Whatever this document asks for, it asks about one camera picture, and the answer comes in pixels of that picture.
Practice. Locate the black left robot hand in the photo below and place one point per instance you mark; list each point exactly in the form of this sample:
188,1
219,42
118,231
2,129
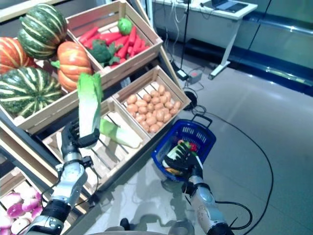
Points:
69,142

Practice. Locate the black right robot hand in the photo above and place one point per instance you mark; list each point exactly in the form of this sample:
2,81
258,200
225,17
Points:
188,164

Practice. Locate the blue plastic shopping basket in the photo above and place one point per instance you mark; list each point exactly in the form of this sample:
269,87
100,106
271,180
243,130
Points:
207,147

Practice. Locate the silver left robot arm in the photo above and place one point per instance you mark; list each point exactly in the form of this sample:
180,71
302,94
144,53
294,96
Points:
71,176

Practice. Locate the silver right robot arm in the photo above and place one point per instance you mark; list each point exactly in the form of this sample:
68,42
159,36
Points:
205,203

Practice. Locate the red toy pepper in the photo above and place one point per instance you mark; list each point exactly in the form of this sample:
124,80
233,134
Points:
193,147

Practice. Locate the wide wooden slat crate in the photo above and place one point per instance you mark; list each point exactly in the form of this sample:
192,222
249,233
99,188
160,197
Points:
68,102

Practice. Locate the wood and black display stand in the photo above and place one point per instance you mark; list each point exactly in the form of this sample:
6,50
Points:
24,151

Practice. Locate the brown toy potato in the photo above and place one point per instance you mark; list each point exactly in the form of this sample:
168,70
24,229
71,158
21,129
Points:
131,100
141,103
132,109
154,128
147,98
154,93
177,105
161,90

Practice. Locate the purple and white onion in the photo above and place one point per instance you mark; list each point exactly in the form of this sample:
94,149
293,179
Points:
14,198
15,210
32,204
31,193

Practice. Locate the green striped pumpkin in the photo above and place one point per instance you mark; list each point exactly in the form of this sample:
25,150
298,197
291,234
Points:
27,90
42,31

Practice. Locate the small orange pumpkin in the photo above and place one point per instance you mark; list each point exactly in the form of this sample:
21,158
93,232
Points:
73,63

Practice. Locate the grey box with red button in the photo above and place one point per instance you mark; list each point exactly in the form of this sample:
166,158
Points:
195,77

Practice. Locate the black power adapter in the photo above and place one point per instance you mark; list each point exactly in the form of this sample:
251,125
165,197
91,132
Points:
182,74

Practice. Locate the green toy broccoli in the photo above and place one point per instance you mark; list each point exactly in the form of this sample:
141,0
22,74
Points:
101,52

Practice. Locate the mostly white onion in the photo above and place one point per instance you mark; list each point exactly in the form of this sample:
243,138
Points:
21,225

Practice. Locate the red toy carrot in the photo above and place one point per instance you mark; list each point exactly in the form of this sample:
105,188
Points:
88,34
123,50
110,36
137,44
132,35
91,41

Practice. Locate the large orange striped pumpkin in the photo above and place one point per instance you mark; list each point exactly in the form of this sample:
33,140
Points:
12,56

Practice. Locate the round light green vegetable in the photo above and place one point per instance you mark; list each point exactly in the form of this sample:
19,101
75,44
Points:
125,26

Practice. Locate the black tripod pole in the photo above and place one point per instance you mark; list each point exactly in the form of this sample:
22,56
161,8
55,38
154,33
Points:
185,29

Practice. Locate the white desk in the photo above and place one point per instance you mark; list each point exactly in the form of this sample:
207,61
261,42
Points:
207,27

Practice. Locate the open grey laptop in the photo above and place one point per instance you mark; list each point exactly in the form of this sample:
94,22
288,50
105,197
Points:
230,7

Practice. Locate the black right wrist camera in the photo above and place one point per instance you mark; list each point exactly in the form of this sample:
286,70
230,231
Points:
187,189

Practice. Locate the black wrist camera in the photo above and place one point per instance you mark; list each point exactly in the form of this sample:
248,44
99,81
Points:
187,189
87,161

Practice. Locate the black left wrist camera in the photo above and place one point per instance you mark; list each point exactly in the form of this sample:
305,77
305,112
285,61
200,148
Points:
87,161

